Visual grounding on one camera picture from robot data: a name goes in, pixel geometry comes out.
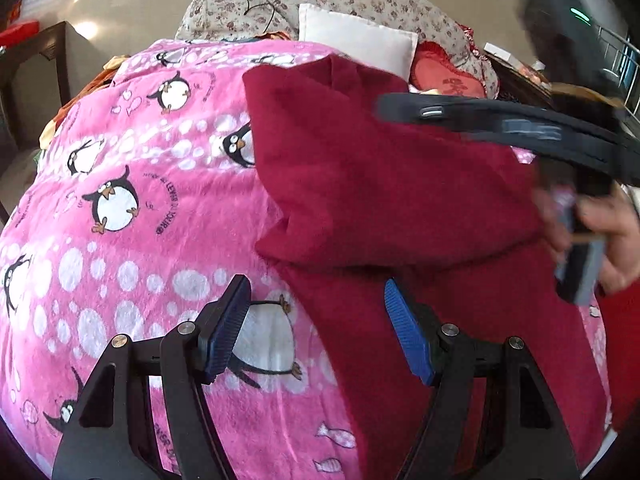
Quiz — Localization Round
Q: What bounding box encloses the dark wooden table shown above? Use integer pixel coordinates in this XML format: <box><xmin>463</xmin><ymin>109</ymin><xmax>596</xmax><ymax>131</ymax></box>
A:
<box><xmin>0</xmin><ymin>20</ymin><xmax>97</xmax><ymax>151</ymax></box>

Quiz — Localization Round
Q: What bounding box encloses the dark red fleece garment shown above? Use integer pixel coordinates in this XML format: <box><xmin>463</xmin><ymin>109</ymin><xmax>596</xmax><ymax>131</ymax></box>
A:
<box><xmin>243</xmin><ymin>55</ymin><xmax>608</xmax><ymax>479</ymax></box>

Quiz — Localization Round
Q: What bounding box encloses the white square pillow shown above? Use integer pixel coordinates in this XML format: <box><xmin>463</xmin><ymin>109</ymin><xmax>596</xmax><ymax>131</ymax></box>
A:
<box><xmin>298</xmin><ymin>3</ymin><xmax>419</xmax><ymax>81</ymax></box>

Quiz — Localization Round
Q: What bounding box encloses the dark carved wooden headboard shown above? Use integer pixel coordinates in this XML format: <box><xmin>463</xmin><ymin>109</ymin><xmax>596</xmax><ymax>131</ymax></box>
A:
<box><xmin>485</xmin><ymin>53</ymin><xmax>552</xmax><ymax>108</ymax></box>

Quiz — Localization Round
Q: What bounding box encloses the floral quilt pillow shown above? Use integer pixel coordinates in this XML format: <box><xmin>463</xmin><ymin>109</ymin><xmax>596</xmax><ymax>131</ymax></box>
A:
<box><xmin>175</xmin><ymin>0</ymin><xmax>499</xmax><ymax>99</ymax></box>

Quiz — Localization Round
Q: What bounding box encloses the red box on table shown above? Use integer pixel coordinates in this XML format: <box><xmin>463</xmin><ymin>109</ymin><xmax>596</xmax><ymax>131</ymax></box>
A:
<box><xmin>0</xmin><ymin>20</ymin><xmax>40</xmax><ymax>48</ymax></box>

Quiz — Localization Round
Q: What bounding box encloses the red heart cushion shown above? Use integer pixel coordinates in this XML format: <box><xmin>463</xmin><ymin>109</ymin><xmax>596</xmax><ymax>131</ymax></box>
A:
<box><xmin>409</xmin><ymin>41</ymin><xmax>486</xmax><ymax>99</ymax></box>

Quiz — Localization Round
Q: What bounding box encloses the pink penguin blanket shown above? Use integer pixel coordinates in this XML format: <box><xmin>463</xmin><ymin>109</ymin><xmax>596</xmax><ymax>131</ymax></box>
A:
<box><xmin>0</xmin><ymin>38</ymin><xmax>614</xmax><ymax>480</ymax></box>

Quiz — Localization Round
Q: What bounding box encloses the person's right hand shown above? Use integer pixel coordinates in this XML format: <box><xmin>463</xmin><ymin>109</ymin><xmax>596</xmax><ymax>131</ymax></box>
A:
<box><xmin>531</xmin><ymin>186</ymin><xmax>640</xmax><ymax>296</ymax></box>

